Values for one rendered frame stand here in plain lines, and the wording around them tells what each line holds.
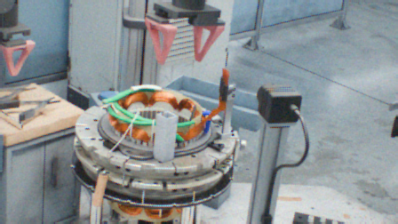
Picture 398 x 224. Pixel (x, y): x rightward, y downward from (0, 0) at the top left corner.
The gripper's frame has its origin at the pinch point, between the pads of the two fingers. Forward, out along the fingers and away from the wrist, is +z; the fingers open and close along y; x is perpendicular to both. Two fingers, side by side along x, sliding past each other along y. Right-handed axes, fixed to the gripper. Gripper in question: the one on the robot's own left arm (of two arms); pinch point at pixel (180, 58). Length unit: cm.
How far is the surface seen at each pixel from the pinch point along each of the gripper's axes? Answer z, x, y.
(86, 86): 95, 228, 130
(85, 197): 50, 43, 13
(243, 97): 21, 26, 44
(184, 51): 71, 204, 173
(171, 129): 14.3, 1.8, 1.8
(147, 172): 23.2, 3.3, -1.1
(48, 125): 24.0, 31.0, -6.3
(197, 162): 20.6, -0.8, 7.2
